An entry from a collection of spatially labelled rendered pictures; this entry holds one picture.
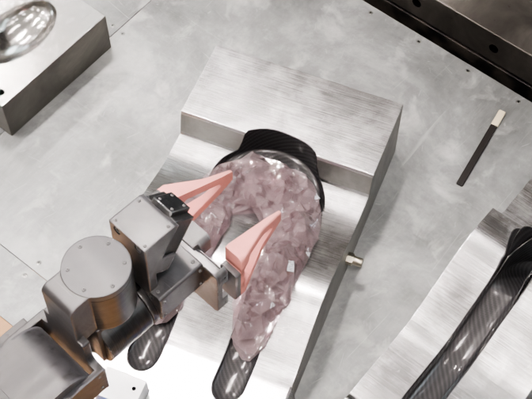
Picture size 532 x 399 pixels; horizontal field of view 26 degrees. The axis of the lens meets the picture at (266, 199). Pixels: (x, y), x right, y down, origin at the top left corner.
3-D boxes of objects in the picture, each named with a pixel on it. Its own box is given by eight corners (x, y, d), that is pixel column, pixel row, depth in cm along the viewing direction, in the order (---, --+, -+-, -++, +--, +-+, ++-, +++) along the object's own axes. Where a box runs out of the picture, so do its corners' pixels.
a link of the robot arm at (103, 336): (115, 250, 99) (53, 301, 96) (160, 291, 97) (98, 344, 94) (121, 287, 105) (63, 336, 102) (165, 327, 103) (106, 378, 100)
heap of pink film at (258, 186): (267, 369, 134) (267, 342, 128) (129, 317, 138) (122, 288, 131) (343, 193, 147) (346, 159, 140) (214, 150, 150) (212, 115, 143)
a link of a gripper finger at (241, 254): (241, 162, 105) (166, 226, 101) (299, 210, 102) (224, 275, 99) (241, 202, 111) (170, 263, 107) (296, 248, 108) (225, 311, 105)
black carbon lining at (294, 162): (238, 411, 133) (237, 389, 127) (119, 366, 136) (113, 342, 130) (340, 179, 149) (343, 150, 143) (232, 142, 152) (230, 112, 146)
